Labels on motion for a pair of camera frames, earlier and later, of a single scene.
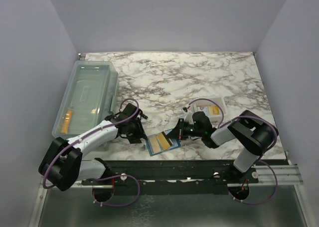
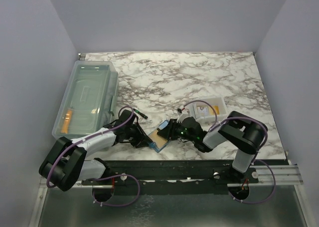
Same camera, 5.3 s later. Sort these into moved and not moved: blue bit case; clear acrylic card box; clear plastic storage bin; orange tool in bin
Moved: blue bit case
Not moved: clear acrylic card box; clear plastic storage bin; orange tool in bin
